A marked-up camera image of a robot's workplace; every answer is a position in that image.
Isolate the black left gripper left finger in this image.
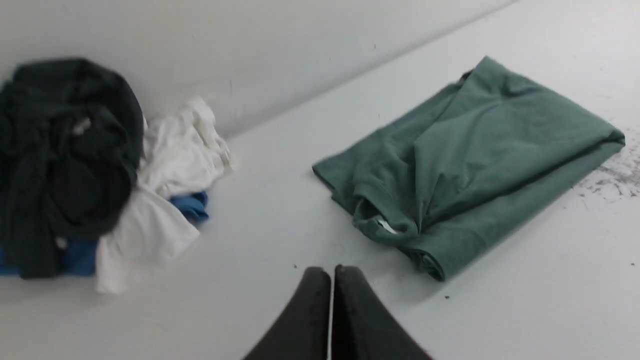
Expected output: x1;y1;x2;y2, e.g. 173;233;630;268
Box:
245;267;332;360

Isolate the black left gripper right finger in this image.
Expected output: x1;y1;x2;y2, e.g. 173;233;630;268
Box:
331;265;431;360

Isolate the green long sleeve shirt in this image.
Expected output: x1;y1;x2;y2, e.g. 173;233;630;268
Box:
312;57;626;282

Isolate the white crumpled shirt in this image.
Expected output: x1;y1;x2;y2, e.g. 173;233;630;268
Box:
96;97;231;294

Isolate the blue crumpled garment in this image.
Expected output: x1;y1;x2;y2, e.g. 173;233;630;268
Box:
0;191;210;278

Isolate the dark green crumpled garment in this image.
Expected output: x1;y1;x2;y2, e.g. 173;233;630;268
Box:
1;57;144;280

